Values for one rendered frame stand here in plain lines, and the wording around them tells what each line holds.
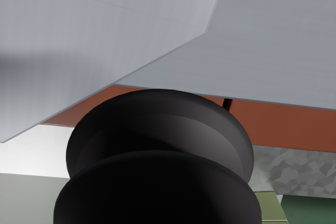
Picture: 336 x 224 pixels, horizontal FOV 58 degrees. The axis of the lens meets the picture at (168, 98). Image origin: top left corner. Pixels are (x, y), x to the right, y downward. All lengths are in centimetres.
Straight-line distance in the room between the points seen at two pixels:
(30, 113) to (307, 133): 17
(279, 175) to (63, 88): 36
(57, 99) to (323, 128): 17
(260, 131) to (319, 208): 160
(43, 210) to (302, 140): 150
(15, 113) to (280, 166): 36
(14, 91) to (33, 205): 147
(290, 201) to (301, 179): 120
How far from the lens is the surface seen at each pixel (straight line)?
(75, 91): 16
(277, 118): 20
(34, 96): 17
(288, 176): 47
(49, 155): 42
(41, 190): 154
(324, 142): 23
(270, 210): 46
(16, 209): 168
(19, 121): 18
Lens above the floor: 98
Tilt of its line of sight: 59 degrees down
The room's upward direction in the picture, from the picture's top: 175 degrees clockwise
